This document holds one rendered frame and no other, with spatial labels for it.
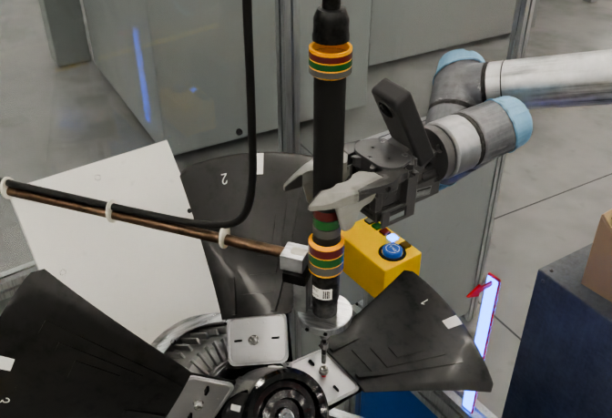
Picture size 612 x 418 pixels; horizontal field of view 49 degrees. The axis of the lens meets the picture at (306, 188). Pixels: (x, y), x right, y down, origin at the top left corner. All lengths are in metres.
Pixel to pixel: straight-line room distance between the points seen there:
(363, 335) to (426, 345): 0.09
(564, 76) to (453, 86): 0.15
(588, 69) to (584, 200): 2.68
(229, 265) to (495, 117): 0.41
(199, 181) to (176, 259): 0.19
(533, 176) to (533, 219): 0.41
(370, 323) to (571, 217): 2.55
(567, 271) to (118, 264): 0.91
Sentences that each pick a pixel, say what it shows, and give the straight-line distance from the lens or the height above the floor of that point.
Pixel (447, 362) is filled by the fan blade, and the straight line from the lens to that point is 1.04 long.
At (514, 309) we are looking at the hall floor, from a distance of 2.90.
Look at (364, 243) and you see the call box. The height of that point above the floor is 1.07.
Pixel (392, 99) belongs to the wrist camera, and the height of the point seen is 1.59.
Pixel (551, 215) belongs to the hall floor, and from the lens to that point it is 3.49.
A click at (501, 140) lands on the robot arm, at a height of 1.49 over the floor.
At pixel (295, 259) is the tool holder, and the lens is 0.81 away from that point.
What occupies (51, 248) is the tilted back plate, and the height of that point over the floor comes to 1.28.
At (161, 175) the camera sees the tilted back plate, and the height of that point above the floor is 1.32.
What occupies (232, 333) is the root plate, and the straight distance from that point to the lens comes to 0.93.
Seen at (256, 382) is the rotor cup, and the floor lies 1.26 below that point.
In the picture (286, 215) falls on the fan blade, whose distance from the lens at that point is 0.92.
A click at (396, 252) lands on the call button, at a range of 1.33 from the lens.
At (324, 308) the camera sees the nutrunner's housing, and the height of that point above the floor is 1.33.
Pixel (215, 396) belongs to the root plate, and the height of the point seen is 1.23.
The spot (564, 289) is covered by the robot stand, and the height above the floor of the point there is 1.00.
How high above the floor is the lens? 1.91
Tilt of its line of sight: 33 degrees down
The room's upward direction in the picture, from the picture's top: straight up
